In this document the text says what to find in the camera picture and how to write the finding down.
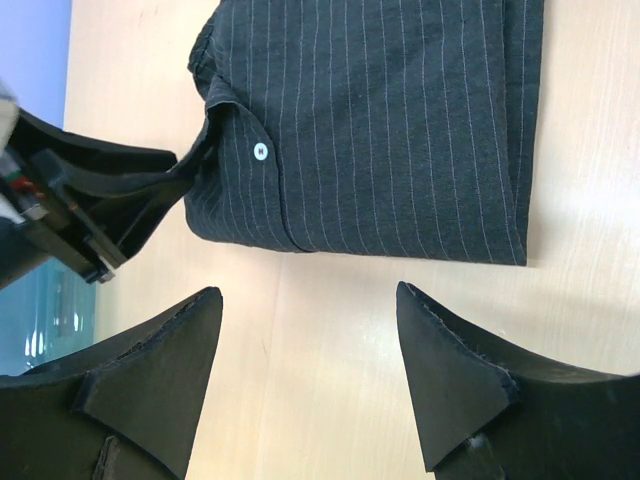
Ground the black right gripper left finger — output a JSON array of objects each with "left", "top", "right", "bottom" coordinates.
[{"left": 1, "top": 287, "right": 223, "bottom": 479}]

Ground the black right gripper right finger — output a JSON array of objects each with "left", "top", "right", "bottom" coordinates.
[{"left": 396, "top": 282, "right": 639, "bottom": 479}]

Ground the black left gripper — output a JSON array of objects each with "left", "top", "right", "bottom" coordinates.
[{"left": 1, "top": 107, "right": 193, "bottom": 288}]

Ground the black pinstriped long sleeve shirt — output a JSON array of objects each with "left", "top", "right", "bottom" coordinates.
[{"left": 185, "top": 1, "right": 544, "bottom": 266}]

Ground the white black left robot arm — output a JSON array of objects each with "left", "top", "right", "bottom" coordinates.
[{"left": 1, "top": 86, "right": 193, "bottom": 287}]

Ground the clear teal plastic bin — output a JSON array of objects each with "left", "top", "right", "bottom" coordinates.
[{"left": 0, "top": 260, "right": 97, "bottom": 375}]

